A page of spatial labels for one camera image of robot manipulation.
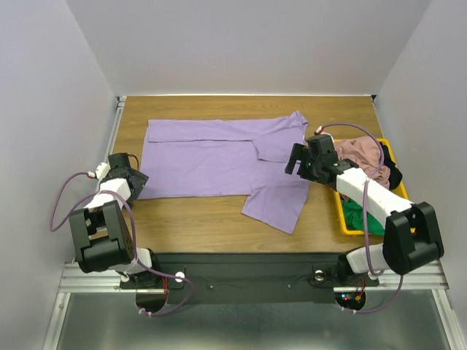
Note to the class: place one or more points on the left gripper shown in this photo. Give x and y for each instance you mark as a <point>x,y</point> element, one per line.
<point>141,181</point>

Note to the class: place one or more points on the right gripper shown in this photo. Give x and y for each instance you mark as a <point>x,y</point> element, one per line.
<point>304,162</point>

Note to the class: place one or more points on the lavender t-shirt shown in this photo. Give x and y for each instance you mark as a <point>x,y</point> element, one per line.
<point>208,158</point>

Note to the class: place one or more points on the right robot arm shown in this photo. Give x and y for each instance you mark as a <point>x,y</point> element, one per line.
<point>412,237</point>

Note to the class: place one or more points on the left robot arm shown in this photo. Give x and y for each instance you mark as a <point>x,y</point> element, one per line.
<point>102,240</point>

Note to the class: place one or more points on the pink t-shirt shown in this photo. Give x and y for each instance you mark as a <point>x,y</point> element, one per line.
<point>366,154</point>

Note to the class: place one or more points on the green t-shirt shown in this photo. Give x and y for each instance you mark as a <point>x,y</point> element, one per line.
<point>353,217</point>

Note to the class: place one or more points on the black t-shirt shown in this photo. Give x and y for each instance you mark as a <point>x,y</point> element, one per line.
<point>395,175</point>

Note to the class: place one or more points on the yellow plastic tray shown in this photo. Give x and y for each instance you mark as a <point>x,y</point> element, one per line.
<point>399,191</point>

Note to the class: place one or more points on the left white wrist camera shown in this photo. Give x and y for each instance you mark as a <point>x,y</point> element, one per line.
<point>101,171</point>

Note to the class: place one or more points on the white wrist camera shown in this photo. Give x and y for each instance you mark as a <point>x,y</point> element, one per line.
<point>321,131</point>
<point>101,171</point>

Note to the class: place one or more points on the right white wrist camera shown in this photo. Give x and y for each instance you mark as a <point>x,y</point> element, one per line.
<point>321,131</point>

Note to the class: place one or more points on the aluminium frame rail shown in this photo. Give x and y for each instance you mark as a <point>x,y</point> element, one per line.
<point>63,298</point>

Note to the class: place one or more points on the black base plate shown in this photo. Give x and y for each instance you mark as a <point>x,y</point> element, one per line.
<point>228,278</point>

